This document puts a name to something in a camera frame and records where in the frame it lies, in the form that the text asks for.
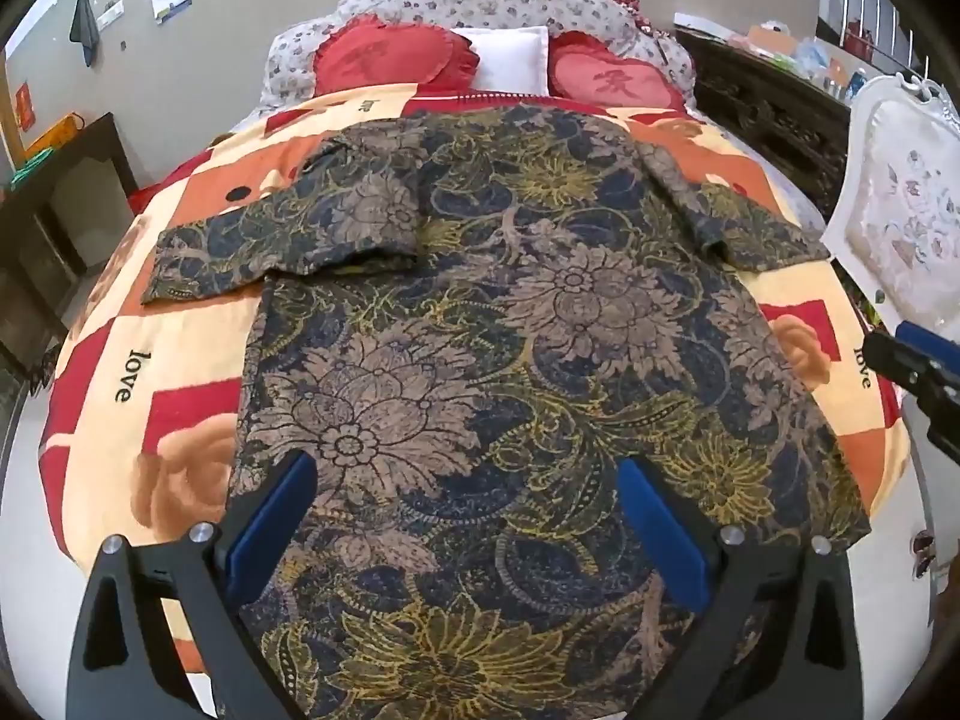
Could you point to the dark wooden side table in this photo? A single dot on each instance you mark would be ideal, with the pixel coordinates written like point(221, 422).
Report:
point(29, 206)

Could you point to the dark carved wooden cabinet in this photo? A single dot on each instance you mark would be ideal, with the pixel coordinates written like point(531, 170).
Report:
point(798, 128)

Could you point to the left red heart cushion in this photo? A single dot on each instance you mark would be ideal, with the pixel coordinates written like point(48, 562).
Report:
point(370, 52)

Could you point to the red heart cushion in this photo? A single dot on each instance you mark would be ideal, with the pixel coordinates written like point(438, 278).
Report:
point(370, 52)
point(582, 68)

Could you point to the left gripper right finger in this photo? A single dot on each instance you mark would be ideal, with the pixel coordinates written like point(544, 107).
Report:
point(773, 632)

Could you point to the orange box on table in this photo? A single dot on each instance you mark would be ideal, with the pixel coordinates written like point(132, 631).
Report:
point(61, 132)

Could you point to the red orange patchwork blanket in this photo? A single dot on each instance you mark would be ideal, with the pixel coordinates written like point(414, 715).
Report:
point(142, 433)

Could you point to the dark floral patterned shirt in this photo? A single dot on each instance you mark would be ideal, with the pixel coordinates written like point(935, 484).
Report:
point(467, 321)

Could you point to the white upholstered chair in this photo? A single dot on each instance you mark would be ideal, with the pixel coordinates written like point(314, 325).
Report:
point(894, 229)

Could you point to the white square pillow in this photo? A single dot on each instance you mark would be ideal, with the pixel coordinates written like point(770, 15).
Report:
point(510, 60)

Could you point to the dark cloth on wall hook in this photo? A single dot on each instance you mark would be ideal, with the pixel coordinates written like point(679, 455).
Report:
point(84, 31)

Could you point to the right red heart cushion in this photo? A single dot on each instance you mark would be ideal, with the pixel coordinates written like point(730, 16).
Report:
point(582, 68)

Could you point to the metal stair railing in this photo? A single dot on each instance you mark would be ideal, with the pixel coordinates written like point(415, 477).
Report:
point(874, 32)

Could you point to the floral padded headboard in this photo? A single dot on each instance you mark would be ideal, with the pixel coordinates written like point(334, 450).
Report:
point(288, 76)

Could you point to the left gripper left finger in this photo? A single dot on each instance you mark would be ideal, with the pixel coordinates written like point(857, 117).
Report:
point(124, 663)

